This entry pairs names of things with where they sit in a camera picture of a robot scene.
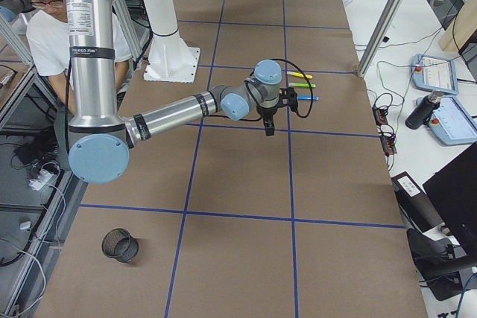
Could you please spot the yellow highlighter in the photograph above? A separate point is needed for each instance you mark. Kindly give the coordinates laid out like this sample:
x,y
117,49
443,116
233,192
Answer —
x,y
299,74

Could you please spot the teach pendant far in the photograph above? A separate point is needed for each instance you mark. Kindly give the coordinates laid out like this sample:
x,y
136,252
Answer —
x,y
430,73

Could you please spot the green highlighter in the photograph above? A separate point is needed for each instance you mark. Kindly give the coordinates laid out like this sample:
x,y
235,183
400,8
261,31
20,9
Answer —
x,y
302,85

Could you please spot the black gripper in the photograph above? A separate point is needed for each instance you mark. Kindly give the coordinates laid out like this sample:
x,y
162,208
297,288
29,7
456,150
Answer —
x,y
267,113

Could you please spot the black water bottle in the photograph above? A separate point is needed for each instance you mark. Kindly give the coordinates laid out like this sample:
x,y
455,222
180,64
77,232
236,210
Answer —
x,y
423,110

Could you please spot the blue highlighter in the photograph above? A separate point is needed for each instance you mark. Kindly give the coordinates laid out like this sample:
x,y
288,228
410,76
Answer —
x,y
307,98

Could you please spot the near black mesh cup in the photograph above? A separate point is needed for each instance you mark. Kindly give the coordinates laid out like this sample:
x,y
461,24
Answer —
x,y
119,244

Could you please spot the aluminium frame post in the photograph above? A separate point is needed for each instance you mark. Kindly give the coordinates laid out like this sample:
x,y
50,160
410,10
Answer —
x,y
390,9

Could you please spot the teach pendant near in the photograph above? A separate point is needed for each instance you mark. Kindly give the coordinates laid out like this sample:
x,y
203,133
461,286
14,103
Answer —
x,y
451,123

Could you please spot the teach pendant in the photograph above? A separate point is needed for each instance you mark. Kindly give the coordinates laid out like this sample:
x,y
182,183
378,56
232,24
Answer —
x,y
430,73
451,123

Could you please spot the black monitor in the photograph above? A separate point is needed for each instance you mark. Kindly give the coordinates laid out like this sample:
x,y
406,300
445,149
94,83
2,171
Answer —
x,y
452,192

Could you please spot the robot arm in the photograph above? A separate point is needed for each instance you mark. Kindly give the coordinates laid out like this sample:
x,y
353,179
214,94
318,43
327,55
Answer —
x,y
99,138

